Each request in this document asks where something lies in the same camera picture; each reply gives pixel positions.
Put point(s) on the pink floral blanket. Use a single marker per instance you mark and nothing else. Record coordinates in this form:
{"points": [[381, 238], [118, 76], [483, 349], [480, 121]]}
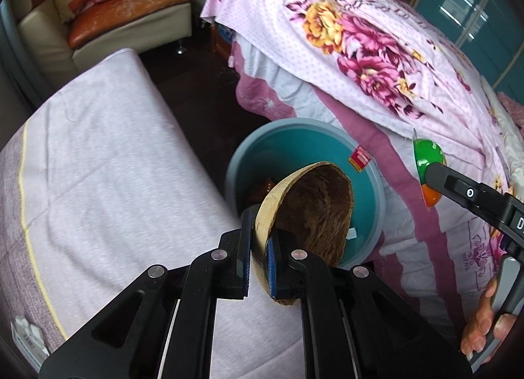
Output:
{"points": [[368, 14]]}

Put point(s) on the person's right hand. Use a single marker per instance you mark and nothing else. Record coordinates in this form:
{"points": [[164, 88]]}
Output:
{"points": [[477, 330]]}

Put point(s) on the orange seat cushion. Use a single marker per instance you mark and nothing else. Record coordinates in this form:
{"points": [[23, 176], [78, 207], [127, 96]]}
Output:
{"points": [[131, 14]]}

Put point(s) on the white paper packet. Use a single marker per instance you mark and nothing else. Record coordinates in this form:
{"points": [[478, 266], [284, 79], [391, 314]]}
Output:
{"points": [[28, 336]]}

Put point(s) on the cream leather sofa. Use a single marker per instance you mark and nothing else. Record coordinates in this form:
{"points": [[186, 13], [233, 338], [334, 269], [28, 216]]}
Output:
{"points": [[45, 35]]}

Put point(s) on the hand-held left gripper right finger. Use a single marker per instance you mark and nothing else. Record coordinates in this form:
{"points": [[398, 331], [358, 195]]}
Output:
{"points": [[271, 270]]}

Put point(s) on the brown coconut shell half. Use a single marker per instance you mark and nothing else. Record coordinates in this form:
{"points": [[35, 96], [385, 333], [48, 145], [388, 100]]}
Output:
{"points": [[311, 215]]}

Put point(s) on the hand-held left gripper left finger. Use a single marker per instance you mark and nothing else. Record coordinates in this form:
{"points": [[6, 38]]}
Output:
{"points": [[245, 266]]}

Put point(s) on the white paper scrap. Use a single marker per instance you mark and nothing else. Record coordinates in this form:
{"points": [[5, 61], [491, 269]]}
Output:
{"points": [[352, 233]]}

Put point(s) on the pink fuzzy cloth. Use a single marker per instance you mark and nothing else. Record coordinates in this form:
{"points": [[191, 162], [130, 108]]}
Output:
{"points": [[511, 108]]}

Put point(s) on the blue plastic bucket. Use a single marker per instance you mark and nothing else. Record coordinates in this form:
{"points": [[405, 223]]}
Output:
{"points": [[294, 149]]}

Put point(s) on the lilac covered mattress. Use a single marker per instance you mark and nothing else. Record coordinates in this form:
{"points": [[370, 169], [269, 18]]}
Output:
{"points": [[102, 178]]}

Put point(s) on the green and orange jelly cup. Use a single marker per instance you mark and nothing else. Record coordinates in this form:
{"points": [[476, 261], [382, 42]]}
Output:
{"points": [[428, 153]]}

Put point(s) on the teal wardrobe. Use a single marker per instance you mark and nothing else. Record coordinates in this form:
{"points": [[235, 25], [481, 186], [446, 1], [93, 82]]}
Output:
{"points": [[470, 6]]}

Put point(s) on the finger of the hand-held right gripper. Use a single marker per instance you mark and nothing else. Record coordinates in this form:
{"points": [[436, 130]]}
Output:
{"points": [[489, 223], [454, 184]]}

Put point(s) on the pink and white bed sheet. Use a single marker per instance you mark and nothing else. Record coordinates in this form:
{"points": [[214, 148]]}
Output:
{"points": [[409, 248]]}

